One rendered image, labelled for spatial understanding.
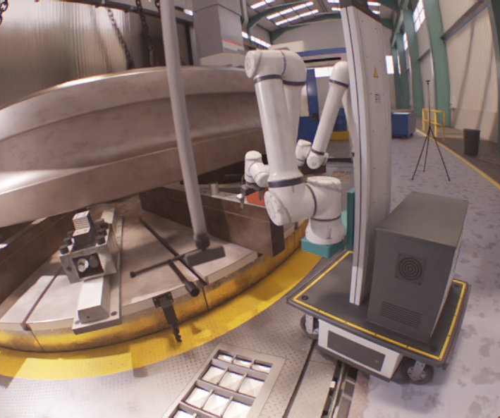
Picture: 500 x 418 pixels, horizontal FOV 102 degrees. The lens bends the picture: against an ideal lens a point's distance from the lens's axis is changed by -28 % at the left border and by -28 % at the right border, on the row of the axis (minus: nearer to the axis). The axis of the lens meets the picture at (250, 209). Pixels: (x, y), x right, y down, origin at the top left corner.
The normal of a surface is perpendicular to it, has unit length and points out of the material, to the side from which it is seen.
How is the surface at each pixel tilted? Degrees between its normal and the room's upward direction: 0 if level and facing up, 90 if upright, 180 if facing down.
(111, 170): 90
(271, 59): 80
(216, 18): 90
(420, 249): 90
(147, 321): 90
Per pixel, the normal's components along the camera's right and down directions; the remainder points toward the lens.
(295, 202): 0.29, 0.12
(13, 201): 0.16, 0.32
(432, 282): -0.72, 0.31
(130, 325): 0.43, 0.26
